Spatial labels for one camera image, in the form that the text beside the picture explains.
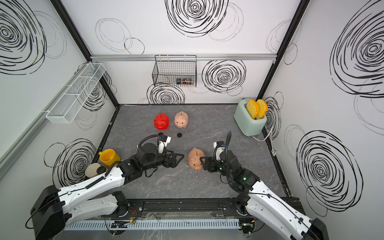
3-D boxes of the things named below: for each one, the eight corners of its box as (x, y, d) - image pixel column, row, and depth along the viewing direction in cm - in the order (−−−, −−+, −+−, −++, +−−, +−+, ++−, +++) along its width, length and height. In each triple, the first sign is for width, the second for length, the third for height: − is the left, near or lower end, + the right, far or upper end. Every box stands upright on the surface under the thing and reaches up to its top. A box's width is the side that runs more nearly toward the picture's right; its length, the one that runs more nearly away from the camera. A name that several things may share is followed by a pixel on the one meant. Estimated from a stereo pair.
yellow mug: (107, 172, 88) (99, 165, 80) (106, 158, 93) (99, 151, 85) (121, 166, 90) (114, 160, 82) (119, 154, 95) (113, 146, 87)
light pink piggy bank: (173, 127, 108) (172, 119, 101) (179, 118, 113) (178, 110, 106) (183, 131, 106) (182, 123, 98) (189, 121, 111) (189, 113, 104)
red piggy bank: (154, 130, 106) (151, 122, 99) (159, 120, 112) (157, 112, 105) (166, 132, 105) (164, 124, 98) (170, 122, 111) (169, 114, 104)
